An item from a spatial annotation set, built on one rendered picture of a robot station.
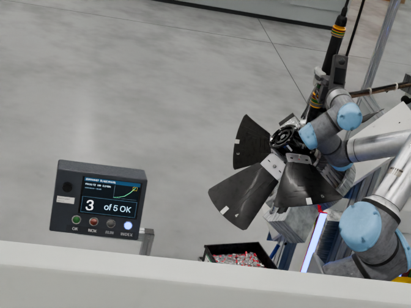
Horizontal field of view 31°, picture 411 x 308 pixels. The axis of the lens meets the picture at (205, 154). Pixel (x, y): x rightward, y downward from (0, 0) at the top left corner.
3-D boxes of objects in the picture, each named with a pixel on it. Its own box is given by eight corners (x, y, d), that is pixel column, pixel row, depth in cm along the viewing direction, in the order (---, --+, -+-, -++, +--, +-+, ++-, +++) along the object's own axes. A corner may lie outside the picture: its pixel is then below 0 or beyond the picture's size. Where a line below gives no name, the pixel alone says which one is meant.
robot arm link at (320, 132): (318, 162, 232) (348, 142, 229) (302, 141, 225) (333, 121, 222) (310, 146, 238) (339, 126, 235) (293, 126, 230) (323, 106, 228)
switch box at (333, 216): (340, 254, 322) (356, 212, 312) (346, 267, 314) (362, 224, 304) (307, 250, 319) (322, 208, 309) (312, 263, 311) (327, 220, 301)
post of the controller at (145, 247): (143, 279, 239) (153, 228, 230) (143, 285, 237) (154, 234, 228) (133, 278, 239) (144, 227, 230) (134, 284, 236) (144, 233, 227)
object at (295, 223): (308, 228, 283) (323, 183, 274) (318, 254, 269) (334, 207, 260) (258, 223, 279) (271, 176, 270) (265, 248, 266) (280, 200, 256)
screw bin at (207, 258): (254, 256, 272) (259, 241, 269) (274, 286, 259) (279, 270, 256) (199, 260, 263) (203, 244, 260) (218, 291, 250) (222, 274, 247)
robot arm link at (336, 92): (333, 91, 229) (358, 95, 231) (329, 85, 233) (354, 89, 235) (326, 113, 232) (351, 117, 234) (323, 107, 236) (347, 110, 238)
